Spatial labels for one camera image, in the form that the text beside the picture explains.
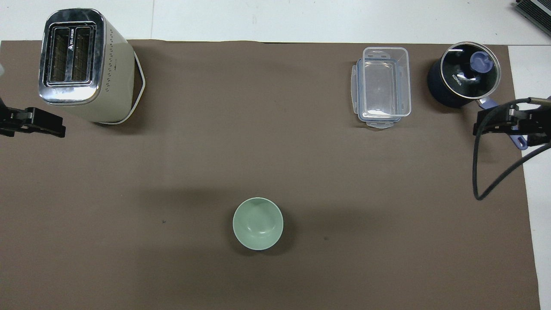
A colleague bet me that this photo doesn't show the green bowl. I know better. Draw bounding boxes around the green bowl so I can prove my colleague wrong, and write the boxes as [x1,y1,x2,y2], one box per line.
[232,197,285,251]

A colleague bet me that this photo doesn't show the clear lid with blue seal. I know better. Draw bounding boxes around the clear lid with blue seal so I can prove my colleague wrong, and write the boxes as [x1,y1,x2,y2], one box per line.
[350,58,408,129]

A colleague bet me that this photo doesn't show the clear plastic food container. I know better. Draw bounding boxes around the clear plastic food container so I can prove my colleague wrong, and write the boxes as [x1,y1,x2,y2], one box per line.
[362,46,412,119]

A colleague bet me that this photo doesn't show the cream and chrome toaster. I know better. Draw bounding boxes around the cream and chrome toaster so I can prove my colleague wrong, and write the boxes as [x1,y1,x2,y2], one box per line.
[38,8,146,126]

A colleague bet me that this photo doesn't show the glass lid with blue knob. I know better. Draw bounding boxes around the glass lid with blue knob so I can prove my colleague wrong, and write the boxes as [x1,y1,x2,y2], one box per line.
[440,42,502,100]

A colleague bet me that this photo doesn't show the dark grey ribbed device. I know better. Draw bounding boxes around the dark grey ribbed device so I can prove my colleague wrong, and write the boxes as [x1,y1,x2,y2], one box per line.
[514,0,551,36]

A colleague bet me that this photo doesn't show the dark blue pot with handle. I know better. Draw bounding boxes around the dark blue pot with handle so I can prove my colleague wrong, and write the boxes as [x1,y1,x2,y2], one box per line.
[427,41,528,150]

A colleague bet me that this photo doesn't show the black cable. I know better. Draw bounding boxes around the black cable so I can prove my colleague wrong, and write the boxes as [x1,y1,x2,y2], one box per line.
[472,97,551,202]

